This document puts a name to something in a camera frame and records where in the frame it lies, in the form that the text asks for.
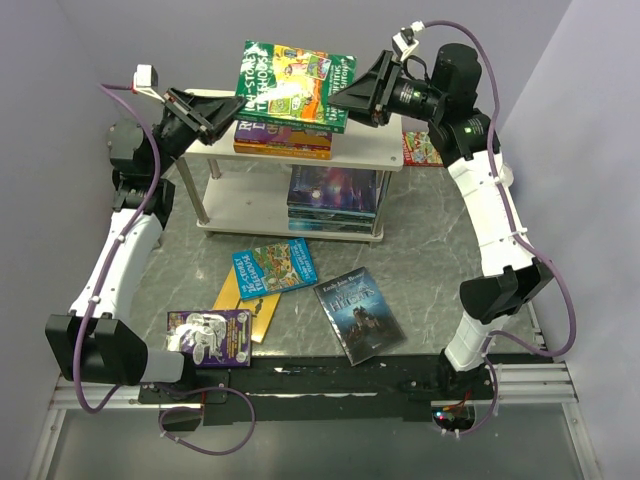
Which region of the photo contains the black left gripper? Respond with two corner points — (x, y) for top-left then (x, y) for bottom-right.
(149, 86), (245, 178)

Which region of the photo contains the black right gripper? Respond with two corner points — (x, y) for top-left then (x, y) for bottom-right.
(326, 50), (445, 129)

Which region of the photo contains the Charlie Chocolate Factory book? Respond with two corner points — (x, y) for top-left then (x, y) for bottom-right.
(234, 121), (332, 150)

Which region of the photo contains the orange Treehouse book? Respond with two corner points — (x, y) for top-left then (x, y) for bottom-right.
(233, 142), (332, 160)

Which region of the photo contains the green 104-Storey Treehouse book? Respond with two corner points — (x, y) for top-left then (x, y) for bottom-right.
(236, 40), (357, 134)

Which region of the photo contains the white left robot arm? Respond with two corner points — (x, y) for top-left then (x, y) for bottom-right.
(45, 88), (246, 406)

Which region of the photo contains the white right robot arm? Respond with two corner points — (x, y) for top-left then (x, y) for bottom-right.
(329, 43), (552, 399)

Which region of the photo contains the stack of dark books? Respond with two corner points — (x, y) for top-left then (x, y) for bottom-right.
(286, 165), (377, 234)

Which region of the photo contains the red game box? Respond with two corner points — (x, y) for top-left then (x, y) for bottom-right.
(402, 131), (443, 167)

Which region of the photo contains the white two-tier shelf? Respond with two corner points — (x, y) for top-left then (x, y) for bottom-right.
(163, 88), (405, 244)

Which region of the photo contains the blue 26-Storey Treehouse book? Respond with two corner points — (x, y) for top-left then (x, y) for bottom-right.
(232, 238), (318, 300)

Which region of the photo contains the yellow book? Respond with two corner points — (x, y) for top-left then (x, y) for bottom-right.
(212, 266), (283, 345)

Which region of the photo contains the purple comic book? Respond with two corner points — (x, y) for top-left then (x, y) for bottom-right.
(166, 309), (252, 369)

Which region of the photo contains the dark Wuthering Heights book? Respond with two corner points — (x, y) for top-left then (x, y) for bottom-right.
(314, 267), (406, 366)

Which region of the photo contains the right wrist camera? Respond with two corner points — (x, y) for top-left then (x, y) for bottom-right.
(392, 21), (425, 62)

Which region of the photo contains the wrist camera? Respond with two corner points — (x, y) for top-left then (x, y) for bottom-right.
(132, 64), (164, 103)
(392, 21), (425, 62)

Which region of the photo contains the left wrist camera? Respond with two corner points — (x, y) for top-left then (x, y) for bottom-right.
(132, 64), (164, 103)

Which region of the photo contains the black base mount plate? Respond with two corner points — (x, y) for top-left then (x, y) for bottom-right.
(108, 354), (564, 426)

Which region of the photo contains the aluminium rail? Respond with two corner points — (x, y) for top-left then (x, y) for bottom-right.
(24, 362), (606, 480)

